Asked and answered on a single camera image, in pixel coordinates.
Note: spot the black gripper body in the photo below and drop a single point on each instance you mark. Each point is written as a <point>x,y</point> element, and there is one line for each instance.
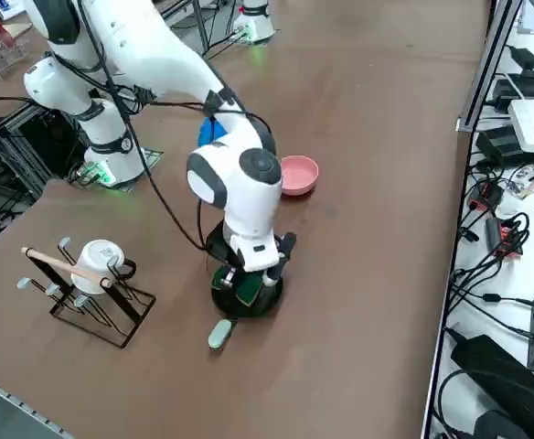
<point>221,249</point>

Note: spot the green and yellow sponge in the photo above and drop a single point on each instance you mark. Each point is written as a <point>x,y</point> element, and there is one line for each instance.
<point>248,290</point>

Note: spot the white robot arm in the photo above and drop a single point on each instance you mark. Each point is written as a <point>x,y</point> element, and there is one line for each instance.
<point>255,23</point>
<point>166,59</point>

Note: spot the pink bowl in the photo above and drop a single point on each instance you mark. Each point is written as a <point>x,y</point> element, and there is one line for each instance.
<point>301,174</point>

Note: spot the blue cloth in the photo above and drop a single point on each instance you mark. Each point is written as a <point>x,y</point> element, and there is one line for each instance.
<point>205,132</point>

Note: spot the white cup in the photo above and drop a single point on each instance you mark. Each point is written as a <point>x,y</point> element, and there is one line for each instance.
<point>98,256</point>

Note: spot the black adapter orange plug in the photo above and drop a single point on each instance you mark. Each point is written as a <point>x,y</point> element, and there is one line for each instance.
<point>493,233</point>

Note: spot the orange and black connector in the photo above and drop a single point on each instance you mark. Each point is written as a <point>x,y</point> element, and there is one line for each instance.
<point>486,196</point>

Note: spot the black bag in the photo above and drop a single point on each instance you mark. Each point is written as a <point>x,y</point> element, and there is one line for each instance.
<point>500,379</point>

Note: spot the long black power adapter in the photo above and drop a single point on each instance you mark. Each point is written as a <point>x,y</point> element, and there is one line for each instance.
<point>523,91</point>

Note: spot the small black adapter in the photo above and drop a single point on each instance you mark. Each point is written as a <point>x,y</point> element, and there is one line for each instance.
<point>525,56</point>

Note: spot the black metal frame cart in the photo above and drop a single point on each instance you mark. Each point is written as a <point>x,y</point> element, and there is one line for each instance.
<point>43,146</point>

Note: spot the grey metal rail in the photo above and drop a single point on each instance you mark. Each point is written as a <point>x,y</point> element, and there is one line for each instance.
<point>2,402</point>

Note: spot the aluminium frame rail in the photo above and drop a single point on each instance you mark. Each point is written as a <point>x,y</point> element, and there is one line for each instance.
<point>488,59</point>

